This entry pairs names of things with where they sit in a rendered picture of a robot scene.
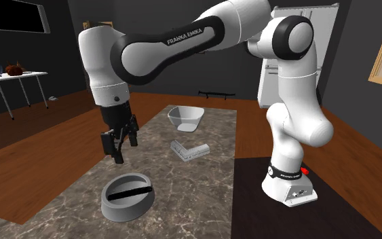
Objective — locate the white refrigerator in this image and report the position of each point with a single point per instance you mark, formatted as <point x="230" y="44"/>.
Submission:
<point x="326" y="29"/>

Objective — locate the white side table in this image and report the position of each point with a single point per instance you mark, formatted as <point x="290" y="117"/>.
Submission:
<point x="12" y="76"/>

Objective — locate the dark robot stand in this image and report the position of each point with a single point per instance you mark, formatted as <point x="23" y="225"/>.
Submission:
<point x="276" y="221"/>

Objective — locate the grey L-shaped bracket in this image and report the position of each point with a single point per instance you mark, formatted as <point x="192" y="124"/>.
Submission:
<point x="190" y="153"/>

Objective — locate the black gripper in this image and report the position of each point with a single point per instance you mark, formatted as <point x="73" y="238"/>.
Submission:
<point x="115" y="114"/>

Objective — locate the black stick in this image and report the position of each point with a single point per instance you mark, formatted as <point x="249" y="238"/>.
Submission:
<point x="129" y="193"/>

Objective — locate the grey round bowl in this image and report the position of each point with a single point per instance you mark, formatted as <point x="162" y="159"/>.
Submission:
<point x="127" y="207"/>

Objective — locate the wooden framed wall picture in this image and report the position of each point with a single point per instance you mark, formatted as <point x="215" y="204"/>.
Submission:
<point x="89" y="24"/>

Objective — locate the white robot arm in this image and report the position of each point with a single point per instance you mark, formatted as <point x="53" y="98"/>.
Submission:
<point x="293" y="99"/>

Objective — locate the white square bowl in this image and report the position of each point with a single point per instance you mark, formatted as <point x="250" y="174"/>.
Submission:
<point x="186" y="116"/>

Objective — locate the wall television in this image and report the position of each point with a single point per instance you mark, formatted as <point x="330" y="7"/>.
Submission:
<point x="18" y="15"/>

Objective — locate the black floor object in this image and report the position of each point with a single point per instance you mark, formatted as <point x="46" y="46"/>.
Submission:
<point x="215" y="94"/>

